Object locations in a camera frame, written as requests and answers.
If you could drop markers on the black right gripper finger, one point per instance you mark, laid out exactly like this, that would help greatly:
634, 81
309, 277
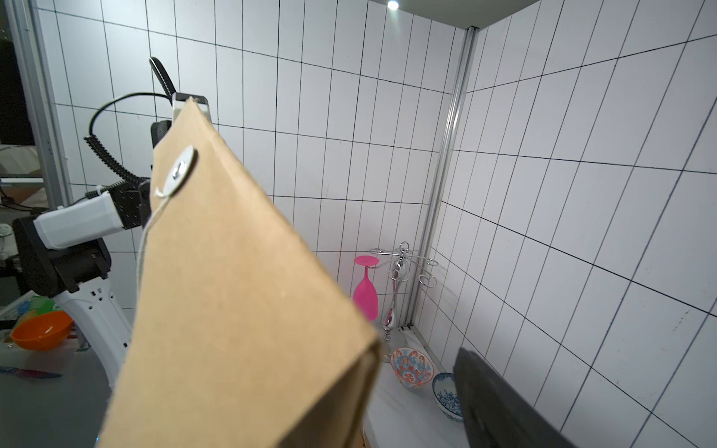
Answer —
494, 414

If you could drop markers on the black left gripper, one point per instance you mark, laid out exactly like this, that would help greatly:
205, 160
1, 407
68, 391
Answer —
50, 272

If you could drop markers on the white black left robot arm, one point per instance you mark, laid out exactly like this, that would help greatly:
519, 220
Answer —
93, 307

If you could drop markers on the blue white patterned bowl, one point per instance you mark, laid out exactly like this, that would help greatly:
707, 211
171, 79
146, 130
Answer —
445, 395

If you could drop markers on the orange plastic bowl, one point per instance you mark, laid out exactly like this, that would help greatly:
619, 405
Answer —
43, 332

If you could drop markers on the red blue patterned bowl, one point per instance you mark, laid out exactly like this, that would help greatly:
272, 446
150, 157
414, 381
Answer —
412, 368

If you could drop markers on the pink plastic wine glass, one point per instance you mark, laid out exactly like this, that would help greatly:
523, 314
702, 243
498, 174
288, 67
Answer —
365, 295

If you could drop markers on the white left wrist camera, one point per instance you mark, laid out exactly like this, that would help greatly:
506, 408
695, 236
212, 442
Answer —
78, 224

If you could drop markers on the silver wire glass rack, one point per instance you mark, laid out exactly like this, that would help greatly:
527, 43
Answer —
402, 260

